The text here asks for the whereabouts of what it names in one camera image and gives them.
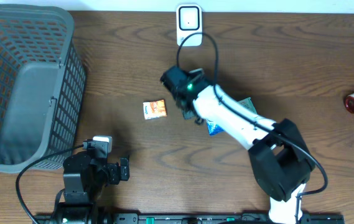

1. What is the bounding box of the blue Oreo cookie pack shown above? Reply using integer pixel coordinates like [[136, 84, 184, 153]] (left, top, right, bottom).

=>
[[207, 120, 224, 136]]

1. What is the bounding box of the orange snack packet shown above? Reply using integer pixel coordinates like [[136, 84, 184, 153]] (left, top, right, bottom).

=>
[[143, 100, 167, 119]]

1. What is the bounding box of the pale green wipes packet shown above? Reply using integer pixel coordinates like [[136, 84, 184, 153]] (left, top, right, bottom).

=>
[[238, 97, 257, 114]]

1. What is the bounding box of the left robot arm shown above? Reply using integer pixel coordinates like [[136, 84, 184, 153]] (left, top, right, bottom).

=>
[[48, 151, 130, 224]]

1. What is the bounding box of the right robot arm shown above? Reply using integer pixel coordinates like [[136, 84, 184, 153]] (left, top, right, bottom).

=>
[[160, 66, 315, 223]]

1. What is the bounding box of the white barcode scanner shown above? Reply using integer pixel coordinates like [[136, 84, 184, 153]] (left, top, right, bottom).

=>
[[176, 4, 203, 45]]

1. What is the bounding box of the grey plastic mesh basket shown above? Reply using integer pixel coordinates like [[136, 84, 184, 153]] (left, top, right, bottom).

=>
[[0, 4, 86, 173]]

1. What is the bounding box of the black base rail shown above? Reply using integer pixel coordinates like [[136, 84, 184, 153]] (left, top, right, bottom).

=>
[[33, 212, 345, 224]]

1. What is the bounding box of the left black cable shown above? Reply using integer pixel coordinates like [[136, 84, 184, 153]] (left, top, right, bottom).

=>
[[15, 140, 94, 224]]

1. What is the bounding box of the black cable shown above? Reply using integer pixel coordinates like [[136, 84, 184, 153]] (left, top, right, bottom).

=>
[[175, 31, 329, 224], [15, 140, 94, 224]]

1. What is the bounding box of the right black cable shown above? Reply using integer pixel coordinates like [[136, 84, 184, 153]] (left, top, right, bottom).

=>
[[175, 31, 329, 224]]

